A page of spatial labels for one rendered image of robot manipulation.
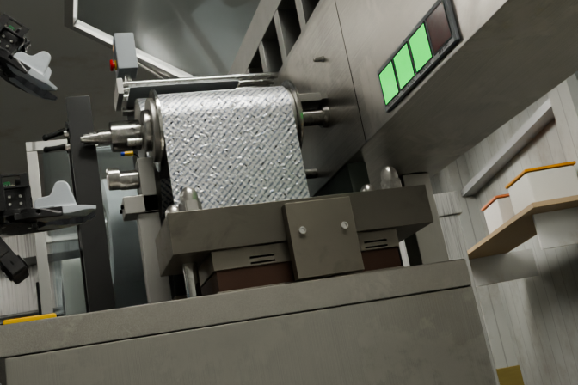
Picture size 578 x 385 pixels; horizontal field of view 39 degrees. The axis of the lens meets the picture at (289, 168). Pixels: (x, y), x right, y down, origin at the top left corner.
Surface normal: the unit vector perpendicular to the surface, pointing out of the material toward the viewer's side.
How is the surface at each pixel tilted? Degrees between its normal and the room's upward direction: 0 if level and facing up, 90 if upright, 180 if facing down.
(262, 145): 90
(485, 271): 90
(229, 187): 90
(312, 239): 90
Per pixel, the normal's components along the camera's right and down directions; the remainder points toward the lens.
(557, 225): 0.04, -0.29
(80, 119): 0.26, -0.31
